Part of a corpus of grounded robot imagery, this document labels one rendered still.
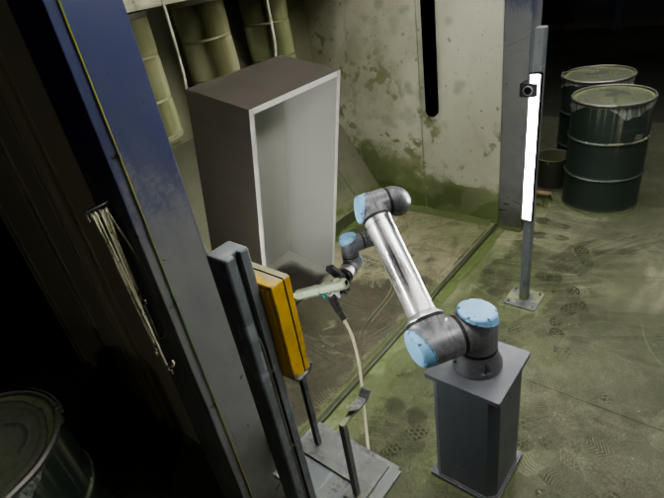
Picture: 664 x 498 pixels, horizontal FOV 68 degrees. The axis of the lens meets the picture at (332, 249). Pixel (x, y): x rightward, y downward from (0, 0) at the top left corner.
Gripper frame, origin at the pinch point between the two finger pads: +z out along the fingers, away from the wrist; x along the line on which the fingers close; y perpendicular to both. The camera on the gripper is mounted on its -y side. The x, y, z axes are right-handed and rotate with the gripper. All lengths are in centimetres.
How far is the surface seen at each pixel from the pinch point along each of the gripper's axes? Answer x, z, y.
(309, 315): 65, -57, 41
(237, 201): 10, 11, -60
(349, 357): 29, -27, 57
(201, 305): -16, 81, -47
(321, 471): -38, 95, 9
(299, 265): 45, -48, 1
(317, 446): -34, 88, 6
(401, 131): 14, -217, -22
